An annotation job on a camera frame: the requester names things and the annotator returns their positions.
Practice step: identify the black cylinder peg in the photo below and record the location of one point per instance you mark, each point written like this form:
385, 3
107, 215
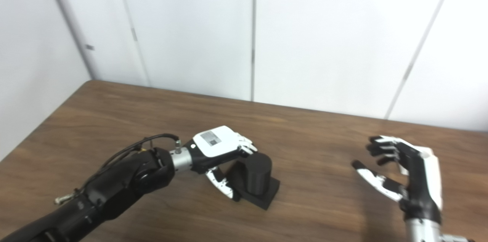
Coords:
259, 181

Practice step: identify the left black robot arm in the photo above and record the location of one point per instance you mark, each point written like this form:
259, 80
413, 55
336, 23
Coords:
95, 196

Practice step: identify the grey wall corner post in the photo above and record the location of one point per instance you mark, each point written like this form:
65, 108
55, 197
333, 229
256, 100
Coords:
68, 24

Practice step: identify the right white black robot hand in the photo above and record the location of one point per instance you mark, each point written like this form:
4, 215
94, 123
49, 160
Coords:
419, 185

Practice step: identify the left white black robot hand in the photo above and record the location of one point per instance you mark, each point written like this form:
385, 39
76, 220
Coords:
217, 143

